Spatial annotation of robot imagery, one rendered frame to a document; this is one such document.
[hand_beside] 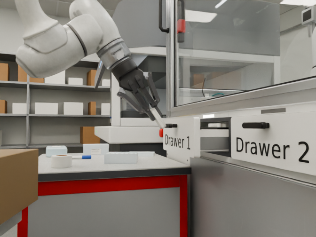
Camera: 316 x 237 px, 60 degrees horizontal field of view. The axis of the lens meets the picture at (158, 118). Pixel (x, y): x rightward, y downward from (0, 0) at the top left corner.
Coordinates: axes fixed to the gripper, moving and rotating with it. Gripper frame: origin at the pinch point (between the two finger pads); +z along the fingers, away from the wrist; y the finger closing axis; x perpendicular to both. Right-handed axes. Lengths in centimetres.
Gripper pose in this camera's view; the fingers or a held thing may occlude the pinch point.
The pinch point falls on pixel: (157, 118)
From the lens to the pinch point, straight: 85.5
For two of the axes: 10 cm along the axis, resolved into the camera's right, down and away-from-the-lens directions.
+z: 5.5, 8.2, 1.3
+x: -2.7, 0.3, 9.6
